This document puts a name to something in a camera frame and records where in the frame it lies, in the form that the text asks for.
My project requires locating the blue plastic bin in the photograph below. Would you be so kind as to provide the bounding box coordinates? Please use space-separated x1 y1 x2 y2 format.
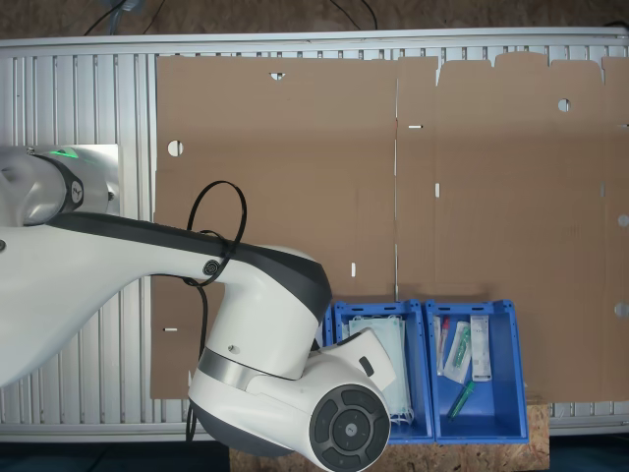
425 298 530 445
332 298 434 445
321 303 340 351

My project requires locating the black floor cable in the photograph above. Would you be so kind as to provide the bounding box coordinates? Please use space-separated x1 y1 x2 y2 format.
82 0 148 36
327 0 380 30

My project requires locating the long white printed packet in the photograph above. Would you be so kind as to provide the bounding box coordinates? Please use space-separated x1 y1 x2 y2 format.
469 314 494 384

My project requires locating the red-tipped swab packet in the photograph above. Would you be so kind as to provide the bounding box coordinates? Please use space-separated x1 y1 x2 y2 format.
433 315 452 379

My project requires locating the loose green capped needle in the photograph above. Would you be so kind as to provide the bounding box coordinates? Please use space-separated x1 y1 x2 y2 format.
447 381 477 422

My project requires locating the brown cardboard sheet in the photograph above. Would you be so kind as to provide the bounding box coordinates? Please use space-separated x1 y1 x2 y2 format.
395 51 629 404
149 54 398 400

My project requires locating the stack of white face masks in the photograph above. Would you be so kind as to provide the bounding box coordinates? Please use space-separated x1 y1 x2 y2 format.
347 314 415 428

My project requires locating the black camera cable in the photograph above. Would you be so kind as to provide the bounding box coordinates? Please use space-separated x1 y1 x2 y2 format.
181 180 248 443

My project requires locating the green syringe in clear packet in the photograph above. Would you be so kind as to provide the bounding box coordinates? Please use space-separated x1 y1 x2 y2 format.
443 321 474 385

